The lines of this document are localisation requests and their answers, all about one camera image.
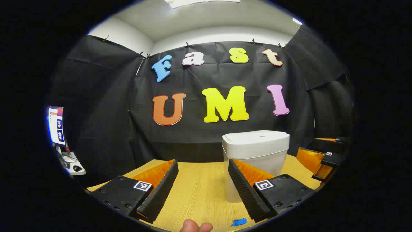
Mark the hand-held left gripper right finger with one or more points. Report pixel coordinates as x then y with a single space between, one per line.
244 190

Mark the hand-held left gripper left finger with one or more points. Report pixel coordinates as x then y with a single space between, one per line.
161 190

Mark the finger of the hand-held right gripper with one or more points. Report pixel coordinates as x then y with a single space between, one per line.
328 145
331 159

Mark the blue paper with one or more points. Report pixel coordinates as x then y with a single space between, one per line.
238 222

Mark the white garbage bin with lid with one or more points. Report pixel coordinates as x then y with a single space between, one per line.
257 151

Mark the wooden desktop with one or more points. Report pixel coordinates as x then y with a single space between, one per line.
199 193

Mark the black computer mouse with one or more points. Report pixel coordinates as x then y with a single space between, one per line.
77 168

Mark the white side desk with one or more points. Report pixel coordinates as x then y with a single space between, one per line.
71 159

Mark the red drink bottle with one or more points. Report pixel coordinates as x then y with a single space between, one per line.
67 147

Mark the computer monitor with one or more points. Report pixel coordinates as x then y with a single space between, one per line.
56 125

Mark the ceiling light panel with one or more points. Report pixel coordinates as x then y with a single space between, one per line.
297 21
193 2

